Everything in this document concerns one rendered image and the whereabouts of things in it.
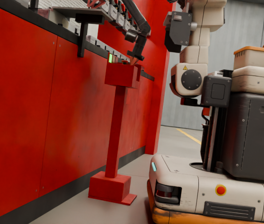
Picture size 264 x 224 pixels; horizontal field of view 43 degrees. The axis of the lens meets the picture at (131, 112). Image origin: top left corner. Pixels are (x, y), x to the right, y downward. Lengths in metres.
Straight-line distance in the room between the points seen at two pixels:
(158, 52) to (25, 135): 2.68
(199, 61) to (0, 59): 0.95
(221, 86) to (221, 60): 7.89
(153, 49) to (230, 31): 5.98
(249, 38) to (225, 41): 0.66
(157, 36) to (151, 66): 0.34
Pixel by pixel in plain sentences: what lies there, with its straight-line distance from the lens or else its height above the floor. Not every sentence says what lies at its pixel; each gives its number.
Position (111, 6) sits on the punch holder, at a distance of 2.54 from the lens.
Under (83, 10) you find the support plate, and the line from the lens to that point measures 1.72.
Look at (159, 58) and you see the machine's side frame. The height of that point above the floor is 1.09.
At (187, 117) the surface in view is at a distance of 9.29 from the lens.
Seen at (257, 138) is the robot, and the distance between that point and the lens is 1.63.
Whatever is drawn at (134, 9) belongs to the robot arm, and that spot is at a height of 1.12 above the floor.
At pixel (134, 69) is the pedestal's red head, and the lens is 1.89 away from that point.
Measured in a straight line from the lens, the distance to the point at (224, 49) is 9.60.
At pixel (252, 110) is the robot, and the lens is 1.61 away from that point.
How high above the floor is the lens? 0.59
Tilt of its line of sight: 2 degrees down
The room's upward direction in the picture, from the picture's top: 7 degrees clockwise
